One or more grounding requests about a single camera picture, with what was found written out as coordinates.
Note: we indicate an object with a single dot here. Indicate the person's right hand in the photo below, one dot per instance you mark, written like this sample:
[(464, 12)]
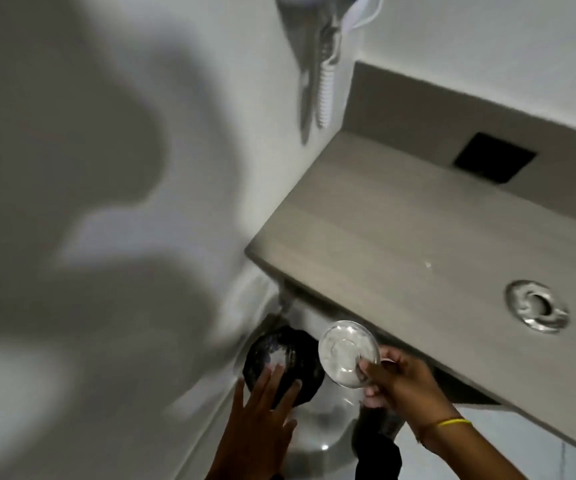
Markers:
[(410, 389)]

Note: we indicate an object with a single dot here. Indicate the person's left thumb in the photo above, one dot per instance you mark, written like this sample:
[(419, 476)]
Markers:
[(290, 427)]

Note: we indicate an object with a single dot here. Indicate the white wall hair dryer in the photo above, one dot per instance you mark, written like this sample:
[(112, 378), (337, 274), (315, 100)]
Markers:
[(318, 2)]

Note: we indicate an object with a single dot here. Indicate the yellow wristband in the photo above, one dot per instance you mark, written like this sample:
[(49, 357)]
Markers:
[(450, 423)]

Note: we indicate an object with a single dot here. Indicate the person's left forearm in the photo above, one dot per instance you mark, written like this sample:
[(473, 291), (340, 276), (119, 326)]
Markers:
[(218, 469)]

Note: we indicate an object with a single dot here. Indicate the person's right thumb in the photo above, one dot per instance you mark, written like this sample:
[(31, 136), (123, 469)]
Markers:
[(374, 372)]

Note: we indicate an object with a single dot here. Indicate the grey wooden counter shelf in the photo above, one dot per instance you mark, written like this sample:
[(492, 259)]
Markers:
[(417, 234)]

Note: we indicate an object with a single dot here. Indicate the black square wall panel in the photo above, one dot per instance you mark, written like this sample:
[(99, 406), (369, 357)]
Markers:
[(493, 157)]

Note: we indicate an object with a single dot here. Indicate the chrome round flush button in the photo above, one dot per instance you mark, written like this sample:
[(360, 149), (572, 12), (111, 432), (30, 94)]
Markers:
[(536, 305)]

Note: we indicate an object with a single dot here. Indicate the person's left hand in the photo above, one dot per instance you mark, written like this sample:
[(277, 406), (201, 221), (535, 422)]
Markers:
[(255, 434)]

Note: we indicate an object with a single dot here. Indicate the black bin bag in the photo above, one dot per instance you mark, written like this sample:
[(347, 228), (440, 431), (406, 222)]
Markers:
[(283, 352)]

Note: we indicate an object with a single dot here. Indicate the black plastic object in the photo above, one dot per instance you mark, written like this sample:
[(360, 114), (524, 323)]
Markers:
[(375, 452)]

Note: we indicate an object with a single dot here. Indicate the person's right forearm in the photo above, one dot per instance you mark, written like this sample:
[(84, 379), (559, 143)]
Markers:
[(472, 452)]

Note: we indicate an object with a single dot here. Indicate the stainless steel waste bin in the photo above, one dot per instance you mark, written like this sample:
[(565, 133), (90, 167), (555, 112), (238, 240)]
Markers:
[(325, 429)]

